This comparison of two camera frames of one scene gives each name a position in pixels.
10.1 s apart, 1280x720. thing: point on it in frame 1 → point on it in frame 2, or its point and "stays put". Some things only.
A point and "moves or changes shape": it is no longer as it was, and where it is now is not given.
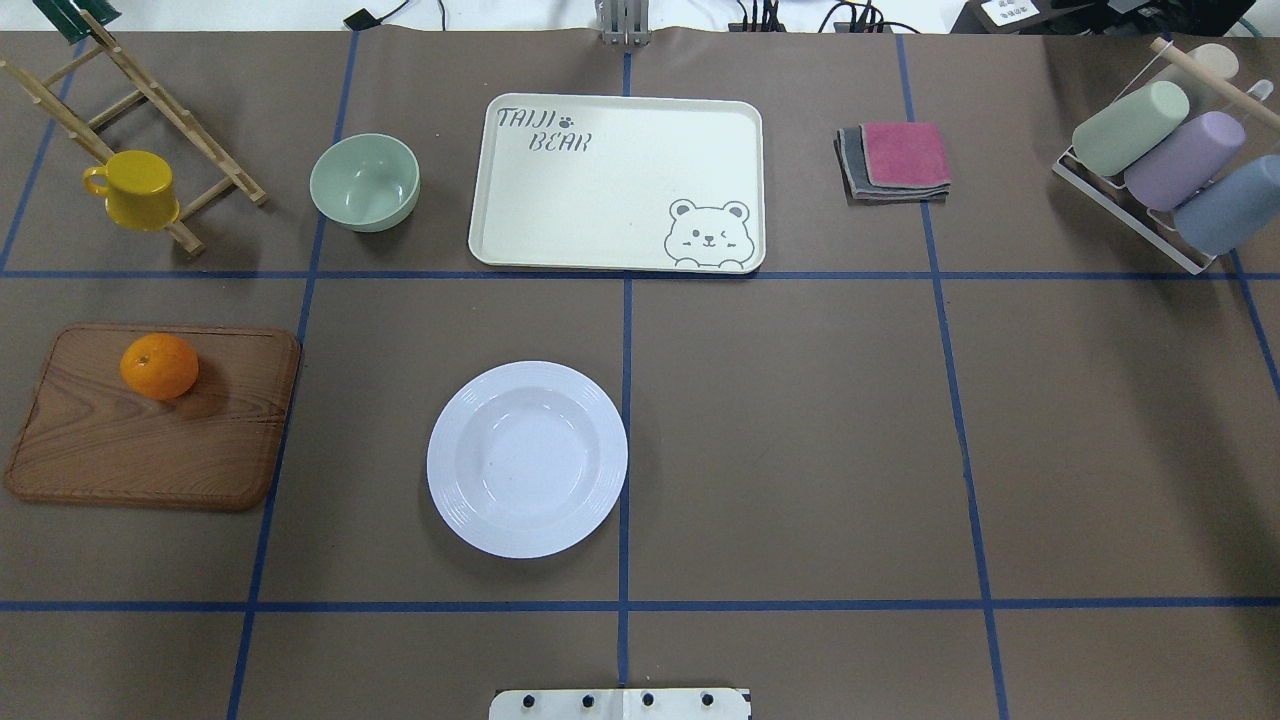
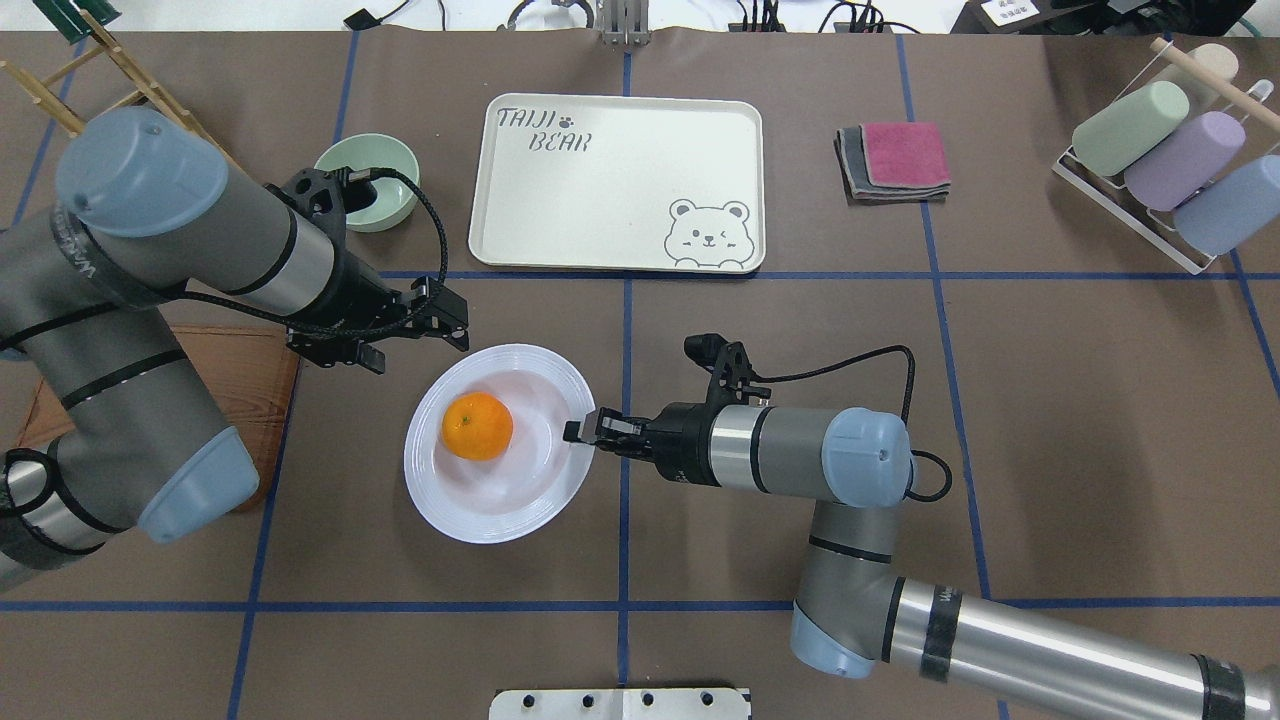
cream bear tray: x=610 y=182 stays put
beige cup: x=1218 y=57 stays put
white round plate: x=527 y=459 moves or changes shape
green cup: x=1108 y=142 stays put
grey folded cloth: x=858 y=188 stays put
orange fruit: x=160 y=366 moves or changes shape
